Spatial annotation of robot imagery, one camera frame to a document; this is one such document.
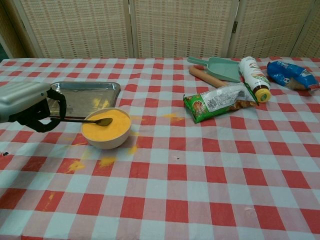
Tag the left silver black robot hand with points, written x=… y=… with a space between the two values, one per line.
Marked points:
x=22 y=97

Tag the black spoon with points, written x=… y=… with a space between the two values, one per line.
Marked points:
x=103 y=122

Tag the rectangular metal tray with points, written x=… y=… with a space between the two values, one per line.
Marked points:
x=90 y=96

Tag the yellow bowl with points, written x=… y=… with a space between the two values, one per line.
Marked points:
x=110 y=135

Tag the woven folding screen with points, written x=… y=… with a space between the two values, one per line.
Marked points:
x=175 y=27

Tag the red white checkered tablecloth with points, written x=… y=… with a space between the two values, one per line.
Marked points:
x=175 y=187

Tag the sausage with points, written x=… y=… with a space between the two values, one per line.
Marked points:
x=202 y=75

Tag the green snack bag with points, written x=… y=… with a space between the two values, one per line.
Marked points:
x=215 y=103

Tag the green plastic dustpan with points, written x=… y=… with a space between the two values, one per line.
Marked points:
x=222 y=70

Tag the white bottle with yellow cap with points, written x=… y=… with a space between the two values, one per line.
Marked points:
x=253 y=75

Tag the blue snack bag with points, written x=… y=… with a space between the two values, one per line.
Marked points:
x=287 y=75

